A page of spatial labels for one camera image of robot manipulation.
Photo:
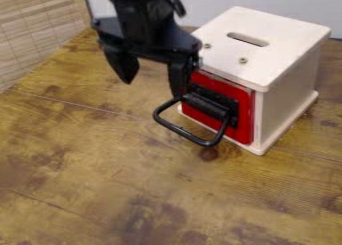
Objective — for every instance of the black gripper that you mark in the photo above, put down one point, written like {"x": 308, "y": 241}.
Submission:
{"x": 143, "y": 31}

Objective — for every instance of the red wooden drawer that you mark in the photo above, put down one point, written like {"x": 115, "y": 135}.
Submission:
{"x": 230, "y": 97}

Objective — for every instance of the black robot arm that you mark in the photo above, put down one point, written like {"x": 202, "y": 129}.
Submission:
{"x": 143, "y": 32}

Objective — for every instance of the white wooden drawer cabinet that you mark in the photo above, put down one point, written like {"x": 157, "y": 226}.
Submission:
{"x": 269, "y": 54}

